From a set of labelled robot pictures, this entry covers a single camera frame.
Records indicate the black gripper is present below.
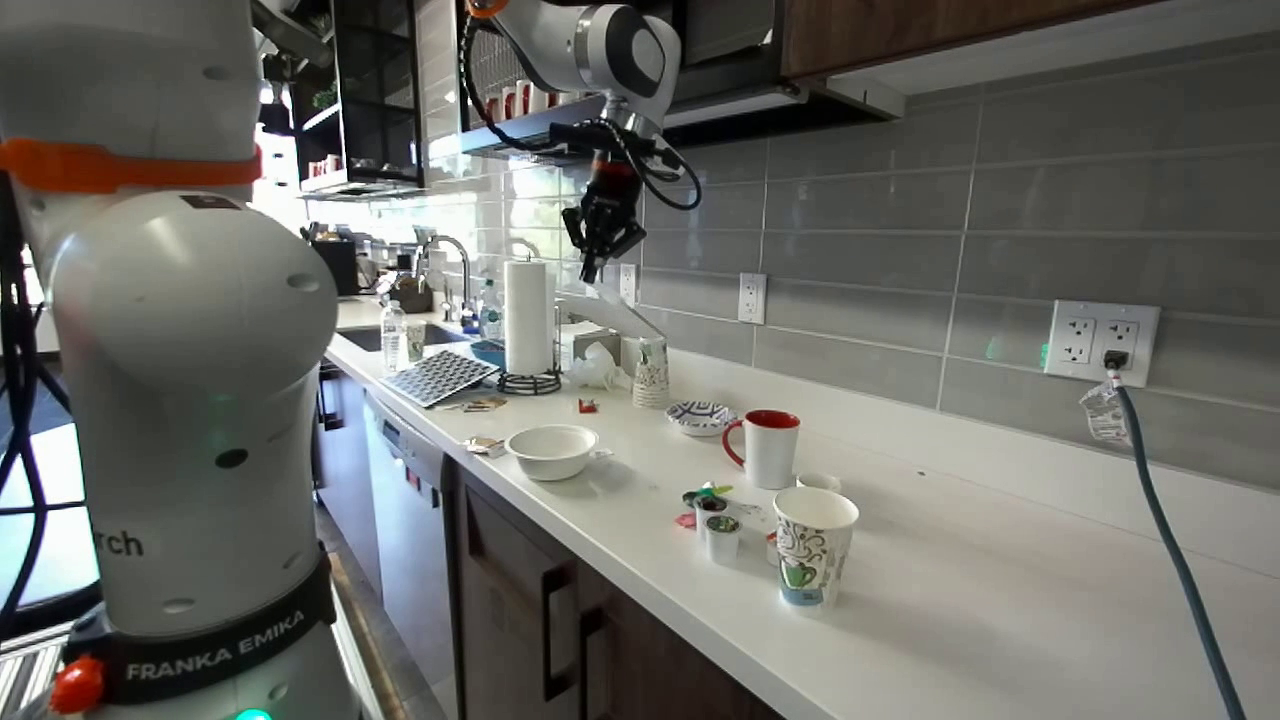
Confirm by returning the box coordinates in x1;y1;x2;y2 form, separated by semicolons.
557;163;653;288

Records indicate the white paper towel roll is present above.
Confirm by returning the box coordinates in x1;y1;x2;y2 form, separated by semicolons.
499;255;557;385

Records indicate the clear plastic bag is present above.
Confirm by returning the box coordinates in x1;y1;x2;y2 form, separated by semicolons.
557;316;627;391

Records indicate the patterned paper cup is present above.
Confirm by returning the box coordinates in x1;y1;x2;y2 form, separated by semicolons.
620;333;675;410

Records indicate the chrome faucet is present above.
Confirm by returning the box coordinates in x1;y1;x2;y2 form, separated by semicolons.
411;225;475;322

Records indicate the patterned paper bowl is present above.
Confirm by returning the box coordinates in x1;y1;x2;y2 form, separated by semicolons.
662;395;736;444

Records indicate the brown kettle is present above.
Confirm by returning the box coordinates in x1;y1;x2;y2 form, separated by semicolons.
382;255;436;316

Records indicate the white bowl with food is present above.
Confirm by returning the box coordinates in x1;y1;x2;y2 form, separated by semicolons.
502;418;601;487

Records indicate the grey ribbed mat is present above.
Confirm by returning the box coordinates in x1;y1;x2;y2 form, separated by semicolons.
388;344;499;410

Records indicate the clear bottle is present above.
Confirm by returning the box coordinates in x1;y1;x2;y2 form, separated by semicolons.
377;299;406;369

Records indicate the white mug red inside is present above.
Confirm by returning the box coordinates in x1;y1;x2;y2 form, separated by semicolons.
718;405;804;495

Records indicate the black coffee machine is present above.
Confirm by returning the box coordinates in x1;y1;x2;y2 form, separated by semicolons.
297;219;366;304

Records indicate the black shelf unit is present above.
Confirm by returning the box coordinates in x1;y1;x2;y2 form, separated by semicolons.
297;0;432;192

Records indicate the small pod green lid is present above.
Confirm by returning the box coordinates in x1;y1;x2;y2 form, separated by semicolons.
701;516;748;562

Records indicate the steel dishwasher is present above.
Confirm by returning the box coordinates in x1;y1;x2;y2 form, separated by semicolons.
356;395;462;720

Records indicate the floral paper cup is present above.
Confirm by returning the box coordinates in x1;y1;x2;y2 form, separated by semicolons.
766;483;863;612

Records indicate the wooden base cabinet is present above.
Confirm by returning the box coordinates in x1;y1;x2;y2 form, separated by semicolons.
445;456;784;720

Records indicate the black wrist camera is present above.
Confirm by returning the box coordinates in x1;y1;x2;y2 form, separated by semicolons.
570;117;671;170

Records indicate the black wire towel holder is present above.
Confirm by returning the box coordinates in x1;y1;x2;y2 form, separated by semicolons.
496;369;568;398

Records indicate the dark wall shelf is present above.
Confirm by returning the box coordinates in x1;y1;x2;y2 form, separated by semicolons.
457;45;912;158

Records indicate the black cabinet handle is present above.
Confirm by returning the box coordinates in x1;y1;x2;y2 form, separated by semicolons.
535;562;584;702

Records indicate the wooden wall cabinet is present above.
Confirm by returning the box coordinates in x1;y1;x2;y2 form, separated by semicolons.
776;0;1164;81

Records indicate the blue power cable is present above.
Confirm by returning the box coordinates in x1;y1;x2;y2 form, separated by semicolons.
1116;374;1250;720

